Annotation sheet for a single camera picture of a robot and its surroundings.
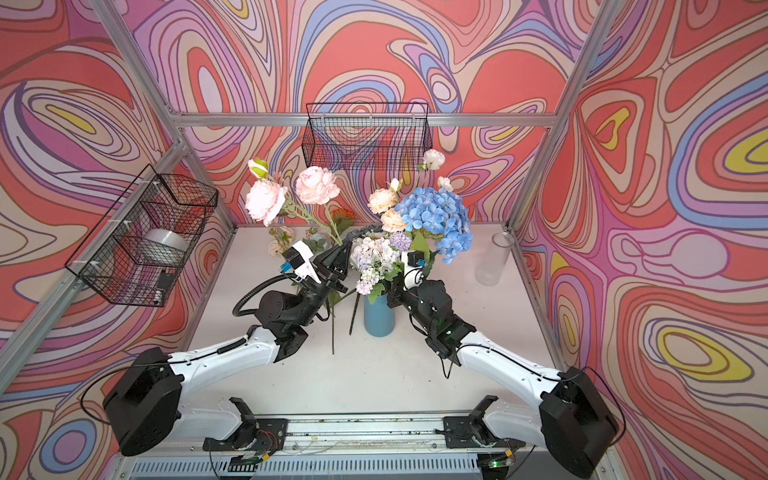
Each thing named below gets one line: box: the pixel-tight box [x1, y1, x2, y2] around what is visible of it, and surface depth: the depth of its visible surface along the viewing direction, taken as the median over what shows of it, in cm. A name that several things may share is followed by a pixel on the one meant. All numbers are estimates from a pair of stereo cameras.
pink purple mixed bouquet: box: [350, 231, 412, 304], surface depth 69 cm
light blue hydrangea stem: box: [395, 187, 473, 265], surface depth 61 cm
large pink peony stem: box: [245, 158, 343, 247], surface depth 49 cm
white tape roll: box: [141, 228, 190, 265], surface depth 74 cm
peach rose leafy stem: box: [368, 178, 407, 233], surface depth 71 cm
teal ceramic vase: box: [363, 294, 395, 337], surface depth 83 cm
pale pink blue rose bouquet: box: [267, 226, 327, 257], surface depth 113 cm
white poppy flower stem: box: [389, 149, 454, 192], surface depth 77 cm
